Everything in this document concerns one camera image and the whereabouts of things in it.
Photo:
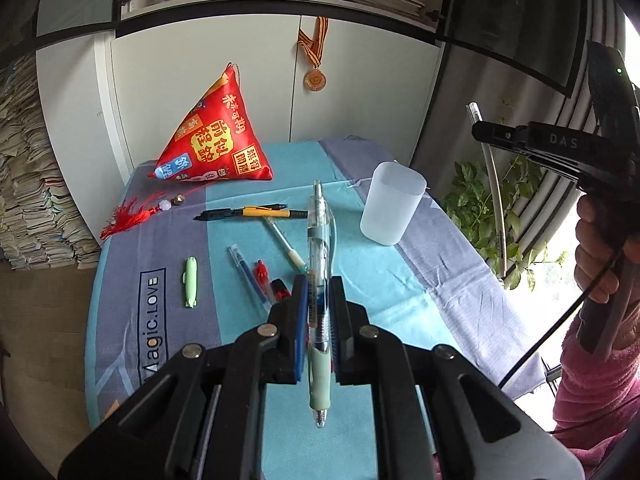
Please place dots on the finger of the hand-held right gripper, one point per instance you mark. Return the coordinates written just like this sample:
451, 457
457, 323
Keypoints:
505, 133

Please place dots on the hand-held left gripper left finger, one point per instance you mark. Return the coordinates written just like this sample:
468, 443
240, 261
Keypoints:
299, 332

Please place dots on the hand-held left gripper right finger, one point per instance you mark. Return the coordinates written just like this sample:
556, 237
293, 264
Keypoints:
337, 332

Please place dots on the red pen with clear barrel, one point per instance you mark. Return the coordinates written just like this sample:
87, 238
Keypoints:
261, 274

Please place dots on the clear pen with green grip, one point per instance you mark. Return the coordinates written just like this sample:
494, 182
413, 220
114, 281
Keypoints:
317, 255

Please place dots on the white pen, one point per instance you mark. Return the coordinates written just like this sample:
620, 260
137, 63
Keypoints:
285, 246

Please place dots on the yellow and black pen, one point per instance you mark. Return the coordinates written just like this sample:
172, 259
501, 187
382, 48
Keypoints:
265, 212

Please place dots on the frosted plastic cup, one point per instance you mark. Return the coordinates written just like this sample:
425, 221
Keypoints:
390, 205

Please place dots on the person's right hand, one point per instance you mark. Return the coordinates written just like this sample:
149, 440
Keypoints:
590, 230

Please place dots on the white curved plastic tube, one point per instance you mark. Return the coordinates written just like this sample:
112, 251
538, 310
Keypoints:
493, 170

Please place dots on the green leafy plant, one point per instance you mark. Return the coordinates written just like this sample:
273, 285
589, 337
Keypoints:
475, 210

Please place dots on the clear pen with blue refill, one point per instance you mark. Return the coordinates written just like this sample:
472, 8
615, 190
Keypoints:
245, 267

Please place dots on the light green fish-shaped eraser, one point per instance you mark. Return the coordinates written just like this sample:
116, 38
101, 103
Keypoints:
191, 282

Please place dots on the dark glass door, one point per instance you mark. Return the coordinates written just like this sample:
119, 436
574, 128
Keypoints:
510, 10

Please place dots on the stack of magazines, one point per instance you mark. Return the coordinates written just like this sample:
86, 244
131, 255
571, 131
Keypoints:
385, 0

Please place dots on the gold medal with striped ribbon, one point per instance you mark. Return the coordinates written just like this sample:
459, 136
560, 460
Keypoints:
315, 80

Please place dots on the red tassel with beads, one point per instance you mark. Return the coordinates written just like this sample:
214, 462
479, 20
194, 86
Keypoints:
125, 215

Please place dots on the red pyramid-shaped pillow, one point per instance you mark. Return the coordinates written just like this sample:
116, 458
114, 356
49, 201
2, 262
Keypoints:
220, 135

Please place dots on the person's pink fleece clothing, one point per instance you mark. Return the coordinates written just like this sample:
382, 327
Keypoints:
590, 455

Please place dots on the white cabinet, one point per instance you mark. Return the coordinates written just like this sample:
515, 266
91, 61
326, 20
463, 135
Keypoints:
190, 60

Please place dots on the pile of stacked papers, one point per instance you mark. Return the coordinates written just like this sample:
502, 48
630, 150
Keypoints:
30, 185

